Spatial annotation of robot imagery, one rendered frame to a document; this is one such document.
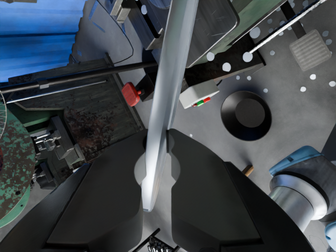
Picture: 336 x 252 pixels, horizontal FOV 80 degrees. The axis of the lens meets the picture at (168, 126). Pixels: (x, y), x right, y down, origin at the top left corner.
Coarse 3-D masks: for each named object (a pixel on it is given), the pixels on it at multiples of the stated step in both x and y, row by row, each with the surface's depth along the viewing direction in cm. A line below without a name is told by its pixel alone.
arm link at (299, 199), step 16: (288, 160) 46; (304, 160) 45; (320, 160) 45; (288, 176) 44; (304, 176) 42; (320, 176) 42; (272, 192) 44; (288, 192) 42; (304, 192) 41; (320, 192) 40; (288, 208) 39; (304, 208) 39; (320, 208) 40; (304, 224) 39
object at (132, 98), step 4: (124, 84) 64; (128, 84) 62; (132, 84) 63; (124, 88) 65; (128, 88) 63; (132, 88) 62; (124, 92) 66; (128, 92) 64; (132, 92) 62; (136, 92) 63; (140, 92) 67; (124, 96) 66; (128, 96) 65; (132, 96) 63; (136, 96) 62; (128, 100) 65; (132, 100) 64; (136, 100) 63; (132, 104) 65
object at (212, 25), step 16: (160, 0) 40; (208, 0) 34; (224, 0) 32; (160, 16) 42; (208, 16) 35; (224, 16) 33; (192, 32) 38; (208, 32) 36; (224, 32) 34; (192, 48) 40; (208, 48) 37; (192, 64) 41
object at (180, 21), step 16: (176, 0) 9; (192, 0) 12; (176, 16) 9; (192, 16) 18; (176, 32) 9; (176, 48) 9; (160, 64) 9; (176, 64) 10; (160, 80) 10; (176, 80) 13; (160, 96) 10; (176, 96) 30; (160, 112) 10; (160, 128) 10; (160, 144) 11; (160, 160) 14; (160, 176) 24; (144, 192) 13; (144, 208) 18
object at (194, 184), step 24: (168, 144) 13; (192, 144) 11; (192, 168) 9; (216, 168) 9; (192, 192) 8; (216, 192) 8; (192, 216) 7; (216, 216) 7; (240, 216) 7; (192, 240) 7; (216, 240) 6; (240, 240) 6
